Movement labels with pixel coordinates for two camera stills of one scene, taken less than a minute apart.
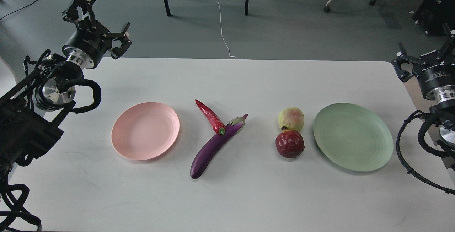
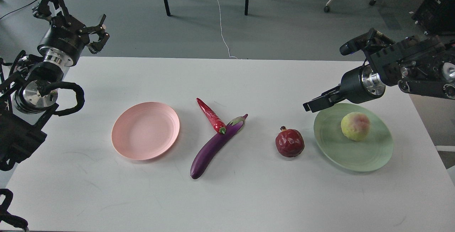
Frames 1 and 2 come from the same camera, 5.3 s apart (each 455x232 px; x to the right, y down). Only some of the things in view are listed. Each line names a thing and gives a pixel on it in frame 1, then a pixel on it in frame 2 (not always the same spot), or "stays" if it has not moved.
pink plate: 145,130 stays
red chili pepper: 218,126 stays
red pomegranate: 289,144 stays
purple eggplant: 208,152 stays
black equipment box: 438,7 stays
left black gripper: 86,47 -> 65,41
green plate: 353,137 stays
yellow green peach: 292,118 -> 355,126
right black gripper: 435,69 -> 357,85
